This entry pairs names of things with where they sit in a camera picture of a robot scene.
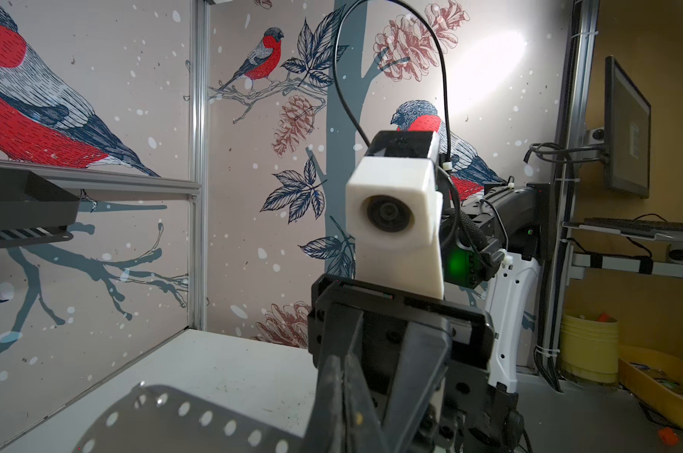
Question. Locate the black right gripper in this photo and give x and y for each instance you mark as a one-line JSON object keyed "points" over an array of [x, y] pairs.
{"points": [[425, 360]]}

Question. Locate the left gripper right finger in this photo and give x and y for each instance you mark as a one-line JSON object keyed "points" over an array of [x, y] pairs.
{"points": [[362, 430]]}

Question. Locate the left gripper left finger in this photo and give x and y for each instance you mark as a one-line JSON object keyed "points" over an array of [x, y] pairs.
{"points": [[326, 430]]}

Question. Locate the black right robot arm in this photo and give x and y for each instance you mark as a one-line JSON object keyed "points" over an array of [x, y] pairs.
{"points": [[505, 236]]}

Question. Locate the yellow plastic bucket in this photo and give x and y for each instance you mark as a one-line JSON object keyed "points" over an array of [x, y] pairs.
{"points": [[589, 348]]}

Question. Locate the black keyboard on shelf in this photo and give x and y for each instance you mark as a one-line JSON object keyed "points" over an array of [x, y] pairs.
{"points": [[638, 225]]}

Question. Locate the yellow plastic bin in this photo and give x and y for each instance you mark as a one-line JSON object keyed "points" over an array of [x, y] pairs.
{"points": [[655, 378]]}

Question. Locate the black computer monitor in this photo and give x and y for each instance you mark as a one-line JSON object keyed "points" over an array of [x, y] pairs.
{"points": [[627, 133]]}

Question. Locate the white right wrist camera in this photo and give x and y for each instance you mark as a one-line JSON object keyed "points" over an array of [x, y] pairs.
{"points": [[393, 210]]}

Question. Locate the black slotted wall basket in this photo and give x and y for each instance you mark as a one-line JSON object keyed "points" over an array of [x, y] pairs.
{"points": [[33, 211]]}

